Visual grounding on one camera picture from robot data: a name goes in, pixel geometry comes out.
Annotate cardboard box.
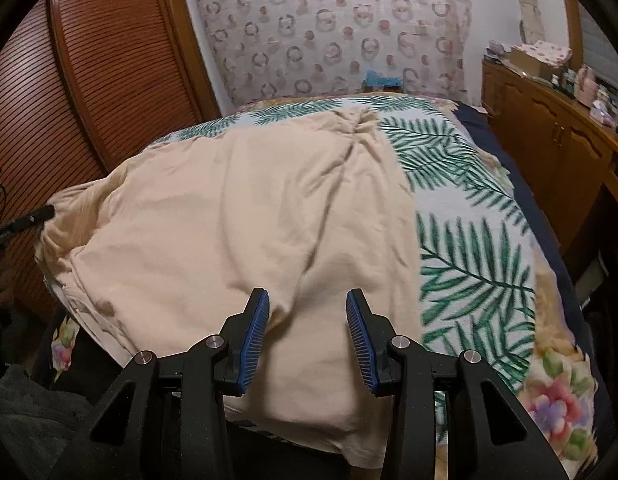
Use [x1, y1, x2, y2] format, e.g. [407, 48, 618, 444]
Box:
[504, 46, 564, 82]

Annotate wooden cabinet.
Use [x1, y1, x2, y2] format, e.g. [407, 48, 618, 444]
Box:
[481, 57, 618, 271]

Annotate strawberry print cloth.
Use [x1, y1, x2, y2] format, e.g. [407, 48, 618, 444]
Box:
[511, 40, 574, 62]

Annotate teal packet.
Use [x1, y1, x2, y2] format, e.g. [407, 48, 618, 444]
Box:
[363, 70, 404, 93]

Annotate leaf print blanket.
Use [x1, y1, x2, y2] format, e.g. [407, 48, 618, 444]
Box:
[149, 95, 540, 446]

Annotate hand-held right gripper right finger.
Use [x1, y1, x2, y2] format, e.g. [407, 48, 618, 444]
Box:
[345, 287, 570, 480]

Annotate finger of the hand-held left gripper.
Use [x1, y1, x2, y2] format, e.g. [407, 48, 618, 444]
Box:
[0, 204, 56, 247]

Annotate circle patterned headboard cover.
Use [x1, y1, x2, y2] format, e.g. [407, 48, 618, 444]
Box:
[184, 0, 472, 108]

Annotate person's grey trousers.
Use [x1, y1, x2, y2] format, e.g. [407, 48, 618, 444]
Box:
[0, 365, 110, 480]

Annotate peach printed t-shirt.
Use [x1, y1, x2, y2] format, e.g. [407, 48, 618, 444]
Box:
[34, 109, 425, 468]

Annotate wooden window frame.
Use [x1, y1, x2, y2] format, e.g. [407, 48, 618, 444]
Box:
[561, 0, 586, 68]

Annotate wooden louvered wardrobe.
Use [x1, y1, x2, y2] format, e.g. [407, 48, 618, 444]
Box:
[0, 0, 222, 321]

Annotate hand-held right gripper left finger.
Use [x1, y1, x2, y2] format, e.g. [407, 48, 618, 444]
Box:
[49, 287, 272, 480]

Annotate navy bed sheet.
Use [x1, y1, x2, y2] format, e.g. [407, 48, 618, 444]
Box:
[456, 102, 617, 461]

